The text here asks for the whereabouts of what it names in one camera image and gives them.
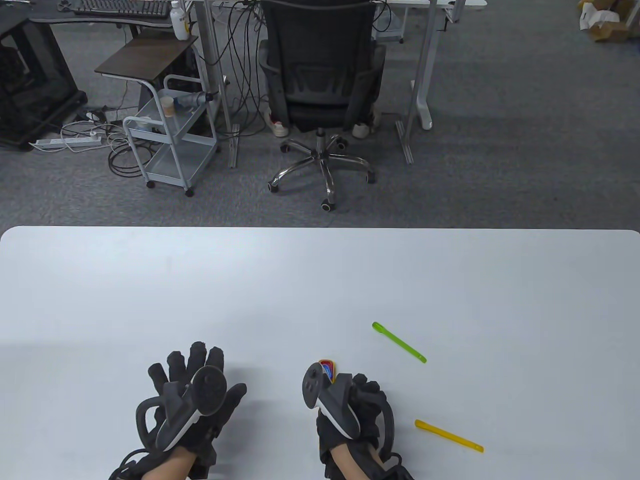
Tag black and white hand controller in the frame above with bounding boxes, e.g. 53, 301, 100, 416
135, 366, 228, 453
302, 362, 396, 458

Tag white metal frame desk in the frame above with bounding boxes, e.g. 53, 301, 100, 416
192, 0, 488, 168

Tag white plastic bottle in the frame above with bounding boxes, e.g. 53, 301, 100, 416
169, 0, 191, 41

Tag person's right hand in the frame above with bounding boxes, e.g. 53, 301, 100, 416
316, 372, 396, 478

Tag green measuring spoon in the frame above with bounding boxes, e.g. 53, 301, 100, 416
372, 321, 427, 364

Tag person's left hand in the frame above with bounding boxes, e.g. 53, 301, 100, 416
135, 341, 248, 478

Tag black mesh office chair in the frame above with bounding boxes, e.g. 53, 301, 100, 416
257, 0, 387, 212

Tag white floor cables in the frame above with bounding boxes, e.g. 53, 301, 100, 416
59, 119, 132, 153

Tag person's right forearm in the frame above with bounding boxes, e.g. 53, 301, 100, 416
330, 442, 382, 480

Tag black cabinet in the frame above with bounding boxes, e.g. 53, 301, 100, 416
0, 15, 88, 151

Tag black wrist camera strap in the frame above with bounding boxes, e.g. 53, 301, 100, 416
109, 447, 153, 480
370, 450, 416, 480

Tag black coiled cable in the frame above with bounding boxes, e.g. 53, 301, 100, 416
107, 132, 151, 178

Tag white paper bag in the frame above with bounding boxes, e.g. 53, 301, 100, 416
580, 2, 621, 32

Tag black keyboard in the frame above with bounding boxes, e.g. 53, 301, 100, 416
74, 0, 172, 21

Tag black desk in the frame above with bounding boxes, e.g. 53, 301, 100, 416
0, 0, 190, 38

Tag white power strip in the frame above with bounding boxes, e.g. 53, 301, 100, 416
29, 136, 103, 152

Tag person's left forearm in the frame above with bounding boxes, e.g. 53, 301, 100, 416
142, 450, 198, 480

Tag grey metal utility cart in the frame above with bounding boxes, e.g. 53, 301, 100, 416
122, 74, 221, 197

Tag brown side table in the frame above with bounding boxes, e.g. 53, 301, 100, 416
94, 35, 200, 83

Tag small yellow measuring spoon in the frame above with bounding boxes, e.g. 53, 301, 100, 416
414, 419, 485, 454

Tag cardboard box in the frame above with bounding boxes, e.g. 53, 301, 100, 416
580, 0, 640, 43

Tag white storage box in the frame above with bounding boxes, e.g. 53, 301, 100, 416
375, 7, 406, 43

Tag blue grey tool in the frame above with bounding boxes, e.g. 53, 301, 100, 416
173, 91, 219, 110

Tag black hanging cable bundle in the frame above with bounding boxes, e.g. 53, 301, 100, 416
220, 0, 273, 137

